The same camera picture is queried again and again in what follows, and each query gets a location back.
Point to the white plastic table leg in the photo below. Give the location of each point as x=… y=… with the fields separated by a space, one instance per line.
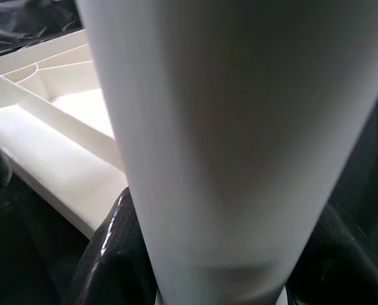
x=223 y=127

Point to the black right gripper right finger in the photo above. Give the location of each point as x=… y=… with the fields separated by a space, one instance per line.
x=334 y=270

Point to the black table cloth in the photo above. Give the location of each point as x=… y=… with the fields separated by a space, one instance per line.
x=33 y=25

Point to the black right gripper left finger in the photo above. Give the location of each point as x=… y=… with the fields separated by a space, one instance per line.
x=112 y=260

